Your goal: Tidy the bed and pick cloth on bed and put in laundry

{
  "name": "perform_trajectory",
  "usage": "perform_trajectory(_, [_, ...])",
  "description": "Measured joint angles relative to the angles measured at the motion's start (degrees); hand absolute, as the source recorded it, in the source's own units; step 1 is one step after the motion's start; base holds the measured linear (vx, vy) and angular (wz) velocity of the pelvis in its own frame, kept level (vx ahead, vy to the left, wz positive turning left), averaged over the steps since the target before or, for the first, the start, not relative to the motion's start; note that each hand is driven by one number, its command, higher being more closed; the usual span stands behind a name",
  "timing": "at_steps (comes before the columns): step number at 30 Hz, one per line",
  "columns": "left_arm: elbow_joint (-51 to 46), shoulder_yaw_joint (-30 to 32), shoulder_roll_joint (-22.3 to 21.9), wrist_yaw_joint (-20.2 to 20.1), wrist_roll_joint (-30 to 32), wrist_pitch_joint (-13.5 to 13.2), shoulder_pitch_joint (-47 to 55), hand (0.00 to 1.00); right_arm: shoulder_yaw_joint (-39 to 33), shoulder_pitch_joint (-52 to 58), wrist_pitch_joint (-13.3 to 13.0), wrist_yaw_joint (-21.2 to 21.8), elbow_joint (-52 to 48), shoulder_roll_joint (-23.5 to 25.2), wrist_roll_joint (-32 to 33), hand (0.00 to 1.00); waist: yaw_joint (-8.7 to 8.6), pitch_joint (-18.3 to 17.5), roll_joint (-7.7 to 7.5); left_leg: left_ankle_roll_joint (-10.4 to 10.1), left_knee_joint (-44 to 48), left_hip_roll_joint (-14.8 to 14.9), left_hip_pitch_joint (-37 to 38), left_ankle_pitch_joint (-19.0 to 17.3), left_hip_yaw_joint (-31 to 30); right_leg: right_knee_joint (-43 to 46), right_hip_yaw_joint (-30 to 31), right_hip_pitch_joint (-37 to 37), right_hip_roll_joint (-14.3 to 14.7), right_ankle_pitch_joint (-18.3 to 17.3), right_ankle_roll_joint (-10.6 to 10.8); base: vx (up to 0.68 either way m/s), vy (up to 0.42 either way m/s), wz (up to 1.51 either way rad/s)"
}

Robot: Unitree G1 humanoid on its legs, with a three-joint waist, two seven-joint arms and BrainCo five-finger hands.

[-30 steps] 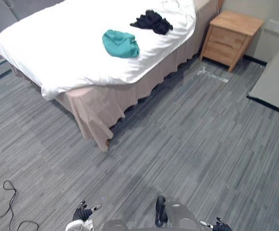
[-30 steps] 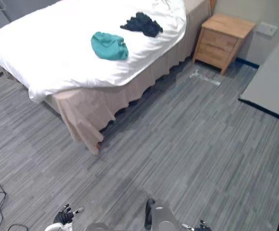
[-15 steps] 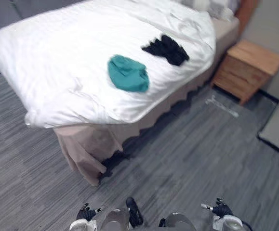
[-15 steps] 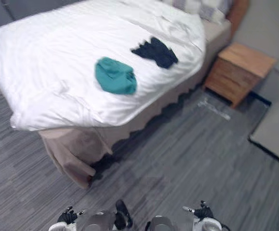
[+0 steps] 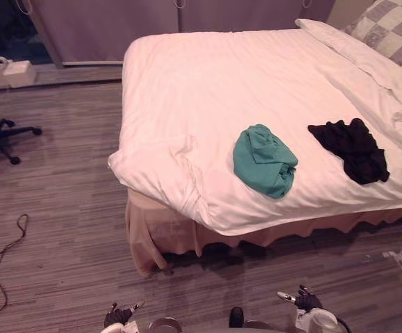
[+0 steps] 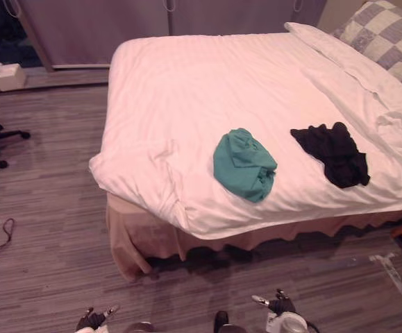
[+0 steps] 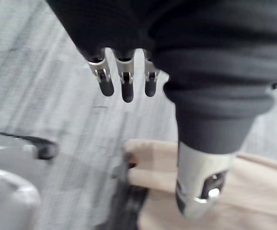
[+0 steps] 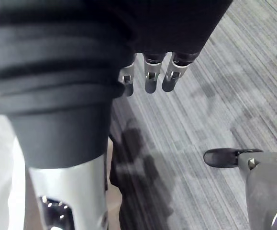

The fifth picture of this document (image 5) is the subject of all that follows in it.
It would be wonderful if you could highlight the grey white checkered pillow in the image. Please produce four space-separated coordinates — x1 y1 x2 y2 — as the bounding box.
342 0 402 84

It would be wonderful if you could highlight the robot's right hand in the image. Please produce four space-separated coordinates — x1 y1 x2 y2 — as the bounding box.
276 284 325 311

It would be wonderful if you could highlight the black crumpled cloth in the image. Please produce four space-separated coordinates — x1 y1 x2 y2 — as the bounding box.
307 117 391 185

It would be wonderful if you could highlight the teal crumpled cloth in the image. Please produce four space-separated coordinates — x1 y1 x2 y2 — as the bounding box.
233 123 299 200

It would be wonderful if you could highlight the robot's dark right foot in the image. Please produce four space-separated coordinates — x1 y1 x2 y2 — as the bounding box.
228 307 246 329

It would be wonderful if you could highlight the robot's left hand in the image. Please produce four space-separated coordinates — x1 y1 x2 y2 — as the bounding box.
103 300 146 329

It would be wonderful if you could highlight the white duvet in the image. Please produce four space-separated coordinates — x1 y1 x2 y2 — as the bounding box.
107 19 402 237

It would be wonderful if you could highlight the grey roller blind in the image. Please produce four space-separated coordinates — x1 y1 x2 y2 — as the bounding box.
30 0 181 67
178 0 337 34

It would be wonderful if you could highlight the black floor cable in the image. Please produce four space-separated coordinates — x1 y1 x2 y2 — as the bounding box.
0 213 30 316

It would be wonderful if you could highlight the white box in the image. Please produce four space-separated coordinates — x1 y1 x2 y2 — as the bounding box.
2 60 37 87

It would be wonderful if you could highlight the robot's silver right leg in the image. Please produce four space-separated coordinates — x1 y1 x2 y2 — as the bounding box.
244 321 274 333

